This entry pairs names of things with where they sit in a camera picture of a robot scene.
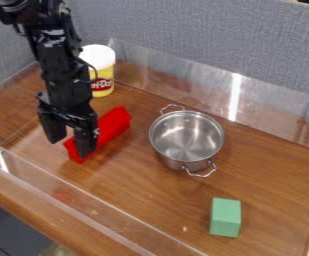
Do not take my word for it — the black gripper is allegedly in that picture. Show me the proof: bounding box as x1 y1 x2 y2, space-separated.
36 59 99 158

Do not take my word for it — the red rectangular block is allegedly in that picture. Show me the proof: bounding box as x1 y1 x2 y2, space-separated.
63 105 132 163

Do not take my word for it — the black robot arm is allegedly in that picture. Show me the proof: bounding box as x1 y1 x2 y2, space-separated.
0 0 99 157

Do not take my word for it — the yellow Play-Doh container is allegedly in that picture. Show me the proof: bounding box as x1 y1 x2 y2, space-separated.
79 44 115 97

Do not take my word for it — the small stainless steel pot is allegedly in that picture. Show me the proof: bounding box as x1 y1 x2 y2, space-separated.
148 104 224 178

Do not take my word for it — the clear acrylic table barrier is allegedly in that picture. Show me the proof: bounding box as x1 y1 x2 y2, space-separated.
0 40 309 256

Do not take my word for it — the green foam block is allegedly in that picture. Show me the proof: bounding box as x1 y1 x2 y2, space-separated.
210 198 242 238

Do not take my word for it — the black cable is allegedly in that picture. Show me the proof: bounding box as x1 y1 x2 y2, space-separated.
75 56 99 84

